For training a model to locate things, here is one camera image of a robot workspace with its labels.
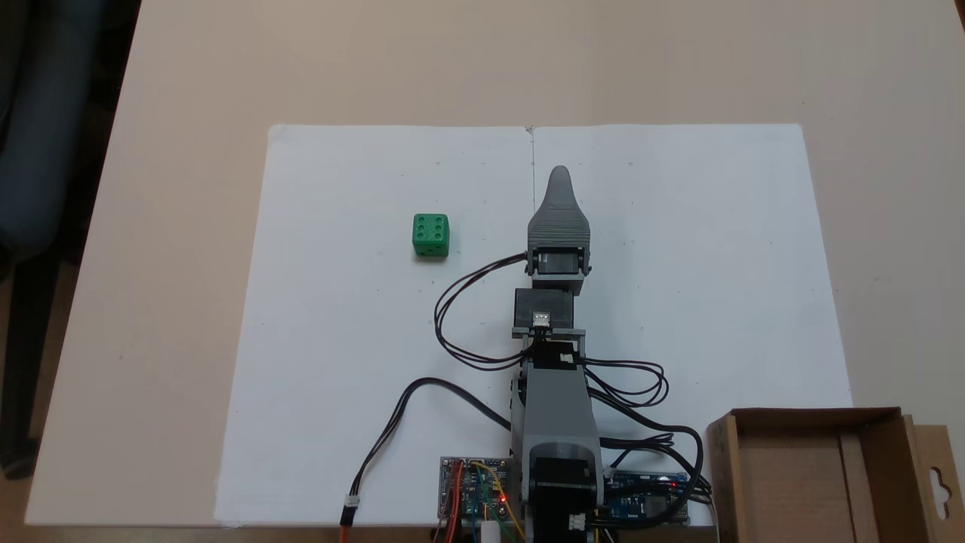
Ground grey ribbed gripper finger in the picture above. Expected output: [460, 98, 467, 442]
[527, 166, 591, 250]

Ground green dice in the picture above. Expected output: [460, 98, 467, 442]
[412, 213, 451, 259]

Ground white paper sheet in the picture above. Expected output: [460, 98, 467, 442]
[531, 123, 854, 527]
[213, 124, 536, 527]

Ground brown cardboard box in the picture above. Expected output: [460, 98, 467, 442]
[706, 407, 965, 543]

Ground dark office chair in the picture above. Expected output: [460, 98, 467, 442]
[0, 0, 141, 480]

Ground black gripper motor wire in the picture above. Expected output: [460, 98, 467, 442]
[434, 253, 530, 373]

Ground black forearm wire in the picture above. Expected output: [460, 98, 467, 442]
[582, 357, 671, 409]

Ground black elbow wire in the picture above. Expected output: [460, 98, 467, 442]
[599, 424, 714, 508]

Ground yellow wire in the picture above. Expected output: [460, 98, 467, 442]
[471, 462, 526, 541]

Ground grey circuit board with wires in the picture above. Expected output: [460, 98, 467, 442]
[439, 456, 515, 523]

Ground red wire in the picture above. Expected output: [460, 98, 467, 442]
[445, 462, 464, 543]

